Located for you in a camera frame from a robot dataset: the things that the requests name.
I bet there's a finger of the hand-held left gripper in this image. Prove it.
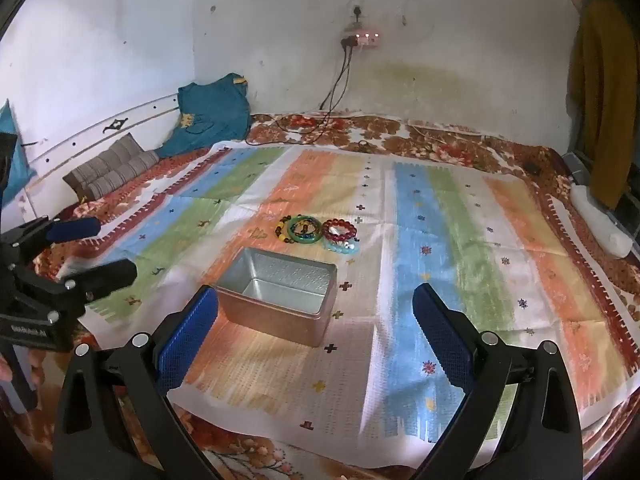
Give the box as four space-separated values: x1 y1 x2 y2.
0 216 101 262
15 259 138 322

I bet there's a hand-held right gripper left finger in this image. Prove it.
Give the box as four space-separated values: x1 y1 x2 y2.
52 284 221 480

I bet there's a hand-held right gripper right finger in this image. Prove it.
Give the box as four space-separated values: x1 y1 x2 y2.
411 282 583 480

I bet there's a silver metal tin box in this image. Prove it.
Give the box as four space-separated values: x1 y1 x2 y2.
214 246 339 348

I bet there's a light blue bead bracelet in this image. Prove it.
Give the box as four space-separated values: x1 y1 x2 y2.
322 237 362 256

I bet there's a yellow and brown bead bracelet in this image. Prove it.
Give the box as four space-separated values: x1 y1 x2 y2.
274 214 315 242

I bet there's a green bangle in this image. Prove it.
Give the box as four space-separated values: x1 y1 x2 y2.
286 216 323 245

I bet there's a red bead bracelet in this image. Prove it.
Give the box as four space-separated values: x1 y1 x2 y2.
321 217 357 243

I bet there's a striped brown pillow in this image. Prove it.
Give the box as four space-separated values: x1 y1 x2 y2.
62 133 161 203

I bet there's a teal cloth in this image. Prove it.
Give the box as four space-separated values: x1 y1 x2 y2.
0 100 37 196

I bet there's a white bed headboard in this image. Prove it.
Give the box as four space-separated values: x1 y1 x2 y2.
15 91 182 221

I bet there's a striped printed mat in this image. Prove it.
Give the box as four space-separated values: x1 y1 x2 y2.
82 141 633 448

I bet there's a teal garment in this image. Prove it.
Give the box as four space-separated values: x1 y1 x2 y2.
155 73 252 159

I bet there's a white bolster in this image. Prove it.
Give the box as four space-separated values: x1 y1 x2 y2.
570 185 635 259

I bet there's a colourful striped patterned blanket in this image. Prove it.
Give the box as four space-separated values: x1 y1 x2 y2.
0 112 640 480

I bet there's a grey object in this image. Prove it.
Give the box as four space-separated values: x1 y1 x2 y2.
562 152 591 186

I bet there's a mustard hanging garment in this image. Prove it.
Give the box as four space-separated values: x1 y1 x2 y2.
567 0 640 208

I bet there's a white power strip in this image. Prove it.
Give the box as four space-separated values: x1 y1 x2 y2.
341 32 381 48

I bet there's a black power cable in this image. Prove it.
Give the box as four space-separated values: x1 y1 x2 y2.
270 42 353 148

